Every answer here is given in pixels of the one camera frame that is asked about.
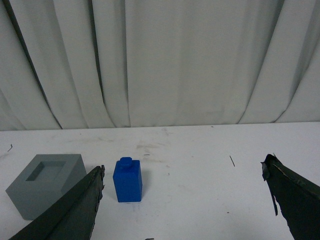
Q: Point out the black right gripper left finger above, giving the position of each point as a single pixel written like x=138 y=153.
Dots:
x=73 y=216

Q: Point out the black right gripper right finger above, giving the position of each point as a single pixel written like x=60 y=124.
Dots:
x=297 y=197

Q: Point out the blue block part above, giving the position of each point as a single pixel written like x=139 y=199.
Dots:
x=127 y=178

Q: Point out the gray cube base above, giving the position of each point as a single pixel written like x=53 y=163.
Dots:
x=44 y=181

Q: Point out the white curtain backdrop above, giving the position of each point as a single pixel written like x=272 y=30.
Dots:
x=84 y=64

